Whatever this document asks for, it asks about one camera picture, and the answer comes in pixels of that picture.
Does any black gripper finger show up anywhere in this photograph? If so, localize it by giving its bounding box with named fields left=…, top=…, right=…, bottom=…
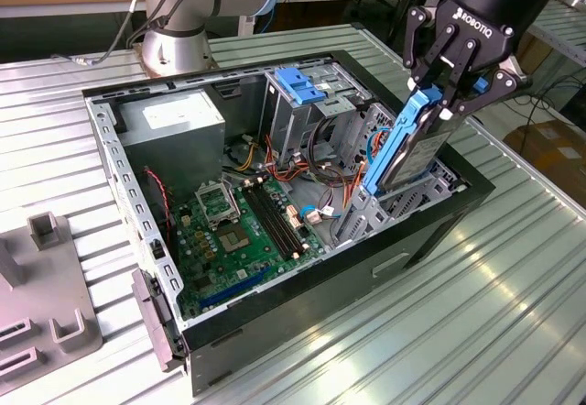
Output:
left=434, top=38, right=526, bottom=122
left=402, top=5, right=459, bottom=90

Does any hard disk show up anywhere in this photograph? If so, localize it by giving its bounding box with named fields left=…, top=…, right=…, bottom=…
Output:
left=359, top=77, right=487, bottom=195

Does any orange red power wire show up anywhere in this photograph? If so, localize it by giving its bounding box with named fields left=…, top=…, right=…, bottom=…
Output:
left=373, top=127, right=396, bottom=149

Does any grey metal disk bay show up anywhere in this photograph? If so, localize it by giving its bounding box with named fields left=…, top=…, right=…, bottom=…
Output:
left=329, top=102, right=471, bottom=250

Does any black tripod stand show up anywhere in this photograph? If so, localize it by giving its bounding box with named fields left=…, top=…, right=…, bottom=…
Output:
left=387, top=0, right=434, bottom=54

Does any metal slat side table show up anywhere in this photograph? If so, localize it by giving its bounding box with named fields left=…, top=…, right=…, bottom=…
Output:
left=526, top=0, right=586, bottom=67

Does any brown cardboard box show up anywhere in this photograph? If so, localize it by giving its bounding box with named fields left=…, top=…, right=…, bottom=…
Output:
left=503, top=119, right=586, bottom=195

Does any blue optical drive latch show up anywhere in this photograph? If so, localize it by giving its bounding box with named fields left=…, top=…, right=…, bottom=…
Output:
left=276, top=68, right=327, bottom=107

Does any grey optical drive cage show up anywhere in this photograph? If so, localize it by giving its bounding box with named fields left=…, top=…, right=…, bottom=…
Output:
left=258, top=60, right=372, bottom=168

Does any black RAM slot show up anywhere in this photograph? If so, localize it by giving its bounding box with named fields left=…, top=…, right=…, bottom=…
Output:
left=258, top=179, right=307, bottom=253
left=241, top=183, right=290, bottom=262
left=247, top=182, right=297, bottom=259
left=253, top=181, right=302, bottom=256

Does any metal socket cover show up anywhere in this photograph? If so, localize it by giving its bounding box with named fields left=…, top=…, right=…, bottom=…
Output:
left=194, top=180, right=242, bottom=230

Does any black open PC case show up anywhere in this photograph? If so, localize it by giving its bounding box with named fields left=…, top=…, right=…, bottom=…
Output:
left=81, top=49, right=496, bottom=397

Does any grey power supply unit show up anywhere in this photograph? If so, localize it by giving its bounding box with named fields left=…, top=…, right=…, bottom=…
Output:
left=116, top=89, right=226, bottom=204

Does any CPU socket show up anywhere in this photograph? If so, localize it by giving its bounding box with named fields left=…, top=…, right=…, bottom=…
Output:
left=217, top=224, right=253, bottom=256

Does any green motherboard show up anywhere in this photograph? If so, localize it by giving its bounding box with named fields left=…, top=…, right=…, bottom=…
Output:
left=171, top=178, right=329, bottom=322

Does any blue expansion slot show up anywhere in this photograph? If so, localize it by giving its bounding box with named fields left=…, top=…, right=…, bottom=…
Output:
left=197, top=265, right=271, bottom=312

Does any grey parts rack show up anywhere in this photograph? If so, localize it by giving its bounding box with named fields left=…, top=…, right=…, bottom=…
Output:
left=0, top=212, right=104, bottom=405

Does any blue data wire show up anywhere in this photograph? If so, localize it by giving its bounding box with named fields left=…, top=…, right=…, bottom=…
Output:
left=364, top=127, right=390, bottom=177

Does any orange yellow wire bundle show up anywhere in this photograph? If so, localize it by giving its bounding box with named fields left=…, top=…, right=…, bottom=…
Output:
left=228, top=134, right=367, bottom=200

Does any light blue short wire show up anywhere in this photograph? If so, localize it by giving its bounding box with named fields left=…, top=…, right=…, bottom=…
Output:
left=300, top=204, right=341, bottom=219

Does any red black fan wire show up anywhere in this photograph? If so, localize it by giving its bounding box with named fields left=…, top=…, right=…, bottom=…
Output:
left=144, top=169, right=174, bottom=246

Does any cable with metal plug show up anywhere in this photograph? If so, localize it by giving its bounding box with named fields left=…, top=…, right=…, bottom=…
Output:
left=52, top=0, right=147, bottom=66

